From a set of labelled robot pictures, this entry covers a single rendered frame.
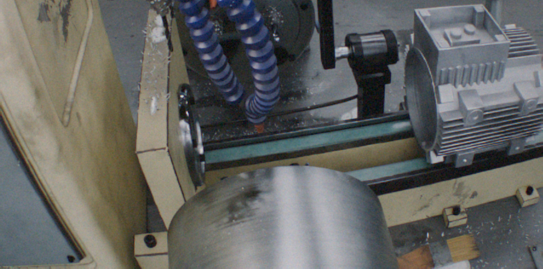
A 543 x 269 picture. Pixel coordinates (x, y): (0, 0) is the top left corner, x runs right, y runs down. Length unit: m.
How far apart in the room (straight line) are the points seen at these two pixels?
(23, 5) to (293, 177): 0.33
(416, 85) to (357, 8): 0.55
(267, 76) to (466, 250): 0.56
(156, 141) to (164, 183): 0.06
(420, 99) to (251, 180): 0.45
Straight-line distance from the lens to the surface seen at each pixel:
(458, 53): 0.74
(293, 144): 0.90
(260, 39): 0.43
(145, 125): 0.64
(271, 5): 0.93
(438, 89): 0.75
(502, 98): 0.79
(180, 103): 0.75
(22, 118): 0.56
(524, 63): 0.83
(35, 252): 0.76
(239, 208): 0.52
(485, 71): 0.78
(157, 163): 0.63
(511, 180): 0.98
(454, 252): 0.92
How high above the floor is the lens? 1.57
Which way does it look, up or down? 43 degrees down
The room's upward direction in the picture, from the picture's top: 7 degrees counter-clockwise
